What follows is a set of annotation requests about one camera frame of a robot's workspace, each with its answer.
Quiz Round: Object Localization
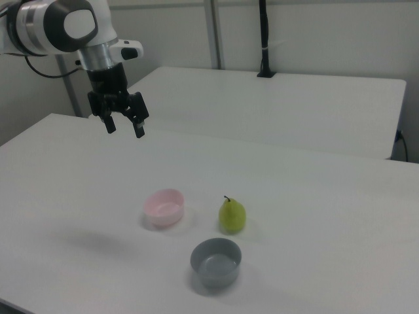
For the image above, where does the grey metal partition post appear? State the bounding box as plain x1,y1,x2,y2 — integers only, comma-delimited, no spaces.
58,54,82,117

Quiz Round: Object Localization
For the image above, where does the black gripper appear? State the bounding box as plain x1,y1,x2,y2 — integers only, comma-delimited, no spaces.
86,63,150,139

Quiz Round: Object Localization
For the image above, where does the wide aluminium partition post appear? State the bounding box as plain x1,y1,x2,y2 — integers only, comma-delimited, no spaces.
205,0,227,70

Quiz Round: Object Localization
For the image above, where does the pink plastic bowl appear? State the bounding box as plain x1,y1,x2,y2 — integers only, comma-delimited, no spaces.
143,188,186,229

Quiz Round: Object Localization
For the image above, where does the black camera pole with base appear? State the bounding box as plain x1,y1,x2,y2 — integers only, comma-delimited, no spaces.
256,0,278,79

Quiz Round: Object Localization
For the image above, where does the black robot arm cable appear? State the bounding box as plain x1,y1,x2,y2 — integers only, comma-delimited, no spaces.
24,55,82,79

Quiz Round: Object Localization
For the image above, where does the black cable at table end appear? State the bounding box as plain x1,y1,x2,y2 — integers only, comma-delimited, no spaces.
395,130,409,162

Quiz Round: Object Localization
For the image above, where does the smaller white table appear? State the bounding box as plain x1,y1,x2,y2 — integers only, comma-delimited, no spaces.
126,66,407,160

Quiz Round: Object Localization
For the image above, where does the grey plastic bowl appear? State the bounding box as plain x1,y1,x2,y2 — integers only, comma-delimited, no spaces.
190,237,243,288

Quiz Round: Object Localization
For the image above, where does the green pear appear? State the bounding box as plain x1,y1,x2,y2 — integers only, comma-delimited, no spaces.
218,195,247,235

